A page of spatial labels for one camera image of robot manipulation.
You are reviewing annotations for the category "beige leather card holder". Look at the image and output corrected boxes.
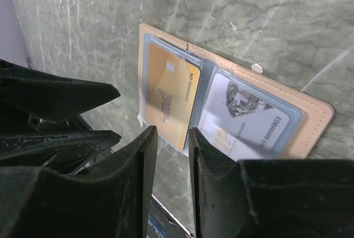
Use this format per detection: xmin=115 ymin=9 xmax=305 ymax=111
xmin=138 ymin=23 xmax=334 ymax=159

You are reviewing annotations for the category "silver VIP card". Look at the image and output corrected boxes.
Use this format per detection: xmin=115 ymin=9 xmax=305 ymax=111
xmin=198 ymin=74 xmax=289 ymax=161

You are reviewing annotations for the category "gold VIP card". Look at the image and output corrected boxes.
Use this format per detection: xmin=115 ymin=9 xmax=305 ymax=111
xmin=144 ymin=42 xmax=201 ymax=151

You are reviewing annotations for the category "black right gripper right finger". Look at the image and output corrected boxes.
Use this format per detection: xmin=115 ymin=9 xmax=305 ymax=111
xmin=189 ymin=128 xmax=353 ymax=237

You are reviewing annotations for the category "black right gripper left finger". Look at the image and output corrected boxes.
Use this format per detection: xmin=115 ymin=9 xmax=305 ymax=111
xmin=1 ymin=126 xmax=158 ymax=237

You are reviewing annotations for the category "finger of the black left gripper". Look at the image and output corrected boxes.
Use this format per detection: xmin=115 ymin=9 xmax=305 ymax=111
xmin=1 ymin=130 xmax=121 ymax=166
xmin=1 ymin=59 xmax=120 ymax=122

